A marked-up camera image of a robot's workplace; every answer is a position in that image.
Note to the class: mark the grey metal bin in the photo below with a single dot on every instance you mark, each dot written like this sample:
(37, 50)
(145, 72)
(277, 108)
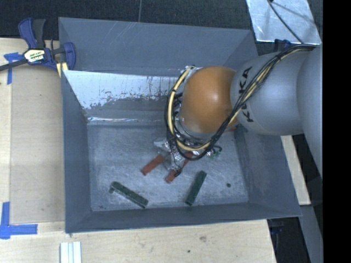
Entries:
(123, 152)

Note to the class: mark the pale wood flat board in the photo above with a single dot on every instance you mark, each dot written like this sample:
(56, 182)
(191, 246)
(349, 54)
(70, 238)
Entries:
(35, 147)

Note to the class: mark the dark green flat block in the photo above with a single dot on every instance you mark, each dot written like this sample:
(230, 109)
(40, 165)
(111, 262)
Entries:
(129, 194)
(196, 188)

